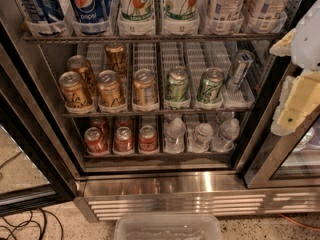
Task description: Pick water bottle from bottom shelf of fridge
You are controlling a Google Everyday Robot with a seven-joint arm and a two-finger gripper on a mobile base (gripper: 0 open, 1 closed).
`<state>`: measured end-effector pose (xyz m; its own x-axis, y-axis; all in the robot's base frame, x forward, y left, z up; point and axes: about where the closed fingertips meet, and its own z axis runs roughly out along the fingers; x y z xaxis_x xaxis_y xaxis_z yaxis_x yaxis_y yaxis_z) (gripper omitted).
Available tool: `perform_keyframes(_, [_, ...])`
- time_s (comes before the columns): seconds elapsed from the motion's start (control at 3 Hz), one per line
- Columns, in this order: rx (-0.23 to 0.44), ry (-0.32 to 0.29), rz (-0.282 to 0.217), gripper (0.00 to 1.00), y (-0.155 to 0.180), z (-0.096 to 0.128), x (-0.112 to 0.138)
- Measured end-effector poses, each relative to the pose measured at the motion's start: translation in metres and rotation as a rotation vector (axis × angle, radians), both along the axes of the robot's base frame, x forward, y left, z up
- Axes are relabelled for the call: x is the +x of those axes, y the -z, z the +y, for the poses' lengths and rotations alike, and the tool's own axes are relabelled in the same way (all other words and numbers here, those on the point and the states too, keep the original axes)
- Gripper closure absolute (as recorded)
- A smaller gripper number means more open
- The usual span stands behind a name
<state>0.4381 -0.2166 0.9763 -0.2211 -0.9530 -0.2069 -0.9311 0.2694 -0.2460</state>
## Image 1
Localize blue pepsi bottle far left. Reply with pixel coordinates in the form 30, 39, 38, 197
22, 0, 64, 36

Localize green can right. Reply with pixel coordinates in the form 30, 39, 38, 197
197, 67, 224, 104

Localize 7up zero bottle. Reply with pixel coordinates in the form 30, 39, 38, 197
118, 0, 154, 35
162, 0, 199, 35

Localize green can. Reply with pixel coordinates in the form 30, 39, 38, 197
197, 67, 224, 104
166, 66, 189, 102

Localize blue pepsi bottle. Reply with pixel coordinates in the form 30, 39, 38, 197
22, 0, 64, 36
70, 0, 108, 35

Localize red can front left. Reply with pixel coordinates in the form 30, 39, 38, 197
84, 127, 108, 153

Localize white labelled bottle left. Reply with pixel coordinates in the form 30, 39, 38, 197
205, 0, 244, 35

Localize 7up zero bottle right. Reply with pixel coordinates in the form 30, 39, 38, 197
162, 0, 199, 35

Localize gold can column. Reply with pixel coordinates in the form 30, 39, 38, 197
133, 69, 157, 106
97, 70, 125, 108

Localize red can rear middle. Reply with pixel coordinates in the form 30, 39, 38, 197
115, 116, 133, 129

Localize red can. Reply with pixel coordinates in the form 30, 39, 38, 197
115, 116, 133, 129
115, 126, 133, 152
89, 117, 109, 138
138, 125, 157, 152
84, 127, 108, 153

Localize gold can back left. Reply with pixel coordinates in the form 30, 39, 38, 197
67, 55, 96, 95

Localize orange floor cable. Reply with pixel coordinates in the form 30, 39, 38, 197
278, 213, 320, 232

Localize left glass fridge door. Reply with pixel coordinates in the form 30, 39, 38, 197
0, 47, 74, 216

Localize red can front middle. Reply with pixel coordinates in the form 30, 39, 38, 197
115, 126, 133, 152

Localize gold can front left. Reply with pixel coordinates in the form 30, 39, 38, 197
59, 71, 93, 109

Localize steel fridge base grille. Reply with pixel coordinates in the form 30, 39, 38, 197
74, 172, 320, 223

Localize black floor cables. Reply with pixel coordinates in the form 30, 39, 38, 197
0, 208, 64, 240

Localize slim silver can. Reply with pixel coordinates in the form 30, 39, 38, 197
226, 50, 254, 93

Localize red can front right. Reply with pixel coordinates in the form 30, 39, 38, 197
138, 125, 157, 152

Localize green can left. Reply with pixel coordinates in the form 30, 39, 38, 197
166, 66, 189, 102

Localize rear water bottle right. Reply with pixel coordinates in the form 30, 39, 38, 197
215, 111, 234, 125

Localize right glass fridge door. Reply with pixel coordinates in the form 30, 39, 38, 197
244, 63, 320, 188

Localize gold can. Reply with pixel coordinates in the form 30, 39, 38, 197
67, 55, 96, 95
105, 43, 128, 76
59, 71, 93, 109

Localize glass fridge door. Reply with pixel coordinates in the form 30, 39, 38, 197
0, 47, 74, 216
244, 63, 320, 188

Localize red can rear left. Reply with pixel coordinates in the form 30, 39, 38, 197
89, 117, 109, 138

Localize white labelled bottle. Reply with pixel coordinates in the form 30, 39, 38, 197
243, 0, 288, 34
205, 0, 244, 35

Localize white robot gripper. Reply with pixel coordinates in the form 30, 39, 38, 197
269, 0, 320, 136

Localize white labelled bottle right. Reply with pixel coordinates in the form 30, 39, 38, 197
243, 0, 288, 34

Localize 7up zero bottle left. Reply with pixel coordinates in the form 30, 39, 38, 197
118, 0, 154, 35

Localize clear plastic bin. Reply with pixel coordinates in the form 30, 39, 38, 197
113, 212, 223, 240

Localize clear water bottle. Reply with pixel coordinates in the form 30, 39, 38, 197
212, 118, 240, 153
187, 123, 213, 153
165, 118, 186, 154

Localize gold can rear centre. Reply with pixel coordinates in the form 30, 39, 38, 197
105, 43, 128, 76

